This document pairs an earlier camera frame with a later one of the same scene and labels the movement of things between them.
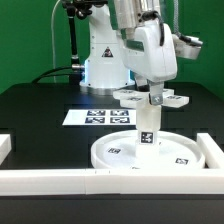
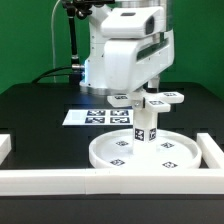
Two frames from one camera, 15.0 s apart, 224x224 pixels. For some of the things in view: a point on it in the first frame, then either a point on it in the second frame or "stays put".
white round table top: (118, 151) stays put
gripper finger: (156, 89) to (138, 99)
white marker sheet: (100, 117) stays put
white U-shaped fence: (116, 181) stays put
